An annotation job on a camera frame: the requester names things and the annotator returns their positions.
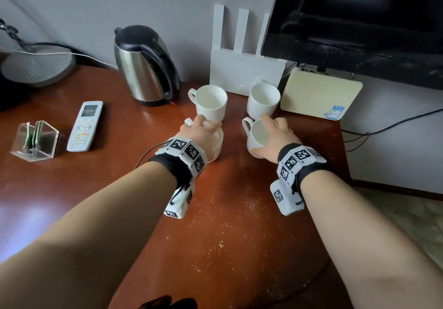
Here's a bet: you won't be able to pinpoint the person's left hand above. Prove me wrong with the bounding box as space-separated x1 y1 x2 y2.
178 114 223 147

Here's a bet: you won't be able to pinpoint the person's right hand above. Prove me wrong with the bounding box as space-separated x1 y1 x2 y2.
254 114 302 164

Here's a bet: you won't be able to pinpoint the white ceramic cup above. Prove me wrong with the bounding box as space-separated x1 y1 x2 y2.
242 116 278 160
246 79 281 120
184 118 225 163
188 85 228 123

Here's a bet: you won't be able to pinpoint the person's left forearm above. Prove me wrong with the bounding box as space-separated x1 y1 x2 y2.
0 161 179 309

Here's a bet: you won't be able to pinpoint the person's right forearm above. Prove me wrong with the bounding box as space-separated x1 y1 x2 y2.
299 170 443 309

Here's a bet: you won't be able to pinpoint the left wrist marker tracker band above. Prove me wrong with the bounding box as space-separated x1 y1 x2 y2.
148 136 208 219

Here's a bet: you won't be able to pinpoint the wrist marker tracker band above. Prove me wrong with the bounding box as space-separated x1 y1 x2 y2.
269 143 331 217
148 136 208 219

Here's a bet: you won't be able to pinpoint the right wrist marker tracker band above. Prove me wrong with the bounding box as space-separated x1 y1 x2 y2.
269 143 331 217

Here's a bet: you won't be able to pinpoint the cream flat set-top box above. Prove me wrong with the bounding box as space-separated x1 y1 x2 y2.
280 67 363 121

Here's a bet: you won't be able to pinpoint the white router with antennas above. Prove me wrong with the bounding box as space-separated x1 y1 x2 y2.
209 4 287 97

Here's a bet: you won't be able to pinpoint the steel and black electric kettle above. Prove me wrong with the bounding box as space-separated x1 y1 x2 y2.
114 25 180 107

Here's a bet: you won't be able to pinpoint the white remote control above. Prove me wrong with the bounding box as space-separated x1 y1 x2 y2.
66 101 104 152

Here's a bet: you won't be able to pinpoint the black flat-screen television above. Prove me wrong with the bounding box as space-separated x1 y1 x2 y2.
260 0 443 90

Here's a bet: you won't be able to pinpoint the clear acrylic packet holder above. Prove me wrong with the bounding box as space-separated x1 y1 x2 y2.
10 121 60 162

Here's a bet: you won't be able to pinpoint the green packets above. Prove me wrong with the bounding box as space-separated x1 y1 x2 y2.
23 121 45 153

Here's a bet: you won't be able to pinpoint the grey round lamp base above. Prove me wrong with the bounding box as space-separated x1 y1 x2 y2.
1 45 77 88

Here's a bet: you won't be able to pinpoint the black cable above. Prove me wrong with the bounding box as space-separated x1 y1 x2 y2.
341 108 443 153
0 19 82 57
134 141 166 170

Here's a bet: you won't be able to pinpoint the thin white cable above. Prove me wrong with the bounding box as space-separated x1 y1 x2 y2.
0 46 118 70

